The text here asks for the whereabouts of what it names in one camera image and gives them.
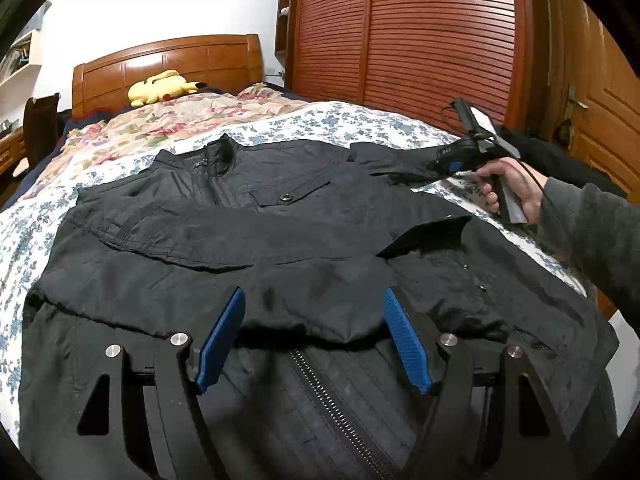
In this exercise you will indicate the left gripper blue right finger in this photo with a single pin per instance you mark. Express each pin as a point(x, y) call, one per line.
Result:
point(416, 339)

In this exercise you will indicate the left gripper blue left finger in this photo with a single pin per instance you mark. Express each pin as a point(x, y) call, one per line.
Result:
point(212, 337)

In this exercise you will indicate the black zip jacket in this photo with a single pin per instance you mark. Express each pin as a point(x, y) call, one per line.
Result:
point(313, 386)

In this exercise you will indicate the grey sleeved right forearm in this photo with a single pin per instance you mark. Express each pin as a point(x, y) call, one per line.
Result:
point(599, 231)

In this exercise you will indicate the person's right hand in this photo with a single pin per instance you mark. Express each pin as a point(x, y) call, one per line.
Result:
point(524, 181)

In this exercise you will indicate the wooden room door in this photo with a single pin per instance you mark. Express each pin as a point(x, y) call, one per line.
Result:
point(583, 53)

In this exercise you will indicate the brown louvered wardrobe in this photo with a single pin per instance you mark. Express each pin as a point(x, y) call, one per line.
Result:
point(414, 57)

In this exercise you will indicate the blue floral bed quilt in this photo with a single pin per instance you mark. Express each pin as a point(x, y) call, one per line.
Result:
point(28, 227)

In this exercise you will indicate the floral pillow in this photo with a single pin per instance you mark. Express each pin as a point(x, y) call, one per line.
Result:
point(260, 91)

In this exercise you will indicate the pink floral blanket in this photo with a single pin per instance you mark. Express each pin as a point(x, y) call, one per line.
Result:
point(153, 126)

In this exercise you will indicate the yellow Pikachu plush toy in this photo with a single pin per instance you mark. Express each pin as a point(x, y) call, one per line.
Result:
point(162, 87)

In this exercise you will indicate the wooden bed headboard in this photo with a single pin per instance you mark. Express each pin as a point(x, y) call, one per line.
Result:
point(229, 63)

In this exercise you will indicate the dark wooden chair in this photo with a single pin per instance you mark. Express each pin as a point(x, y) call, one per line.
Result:
point(40, 131)

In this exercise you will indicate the wooden desk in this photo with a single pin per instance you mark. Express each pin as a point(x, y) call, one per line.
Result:
point(12, 150)

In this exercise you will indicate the metal door handle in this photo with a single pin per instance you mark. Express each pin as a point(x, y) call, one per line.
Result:
point(572, 102)

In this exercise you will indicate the white wall shelf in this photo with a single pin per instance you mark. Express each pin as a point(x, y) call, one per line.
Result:
point(25, 52)

